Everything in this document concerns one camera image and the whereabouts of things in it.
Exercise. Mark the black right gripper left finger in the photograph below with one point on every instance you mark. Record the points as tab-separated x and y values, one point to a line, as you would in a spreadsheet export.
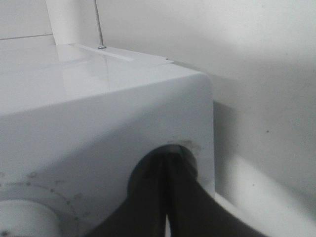
143	213

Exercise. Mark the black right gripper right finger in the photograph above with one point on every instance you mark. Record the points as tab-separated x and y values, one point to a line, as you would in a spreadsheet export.
192	212

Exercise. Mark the white microwave knob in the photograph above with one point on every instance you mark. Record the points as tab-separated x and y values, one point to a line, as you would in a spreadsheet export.
23	218

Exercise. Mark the white microwave oven body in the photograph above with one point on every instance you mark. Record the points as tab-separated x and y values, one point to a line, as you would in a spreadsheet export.
75	121

